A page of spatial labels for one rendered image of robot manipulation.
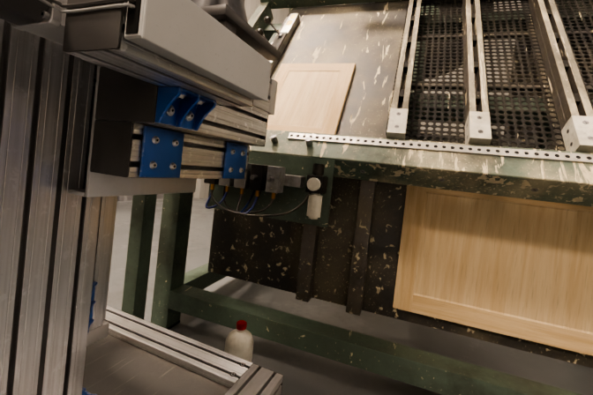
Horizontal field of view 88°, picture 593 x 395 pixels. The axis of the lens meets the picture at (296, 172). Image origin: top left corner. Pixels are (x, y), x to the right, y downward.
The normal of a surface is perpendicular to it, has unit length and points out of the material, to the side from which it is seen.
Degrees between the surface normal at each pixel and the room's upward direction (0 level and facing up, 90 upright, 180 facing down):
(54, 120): 90
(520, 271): 90
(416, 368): 90
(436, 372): 90
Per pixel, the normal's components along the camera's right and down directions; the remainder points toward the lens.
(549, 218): -0.33, -0.02
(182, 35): 0.92, 0.11
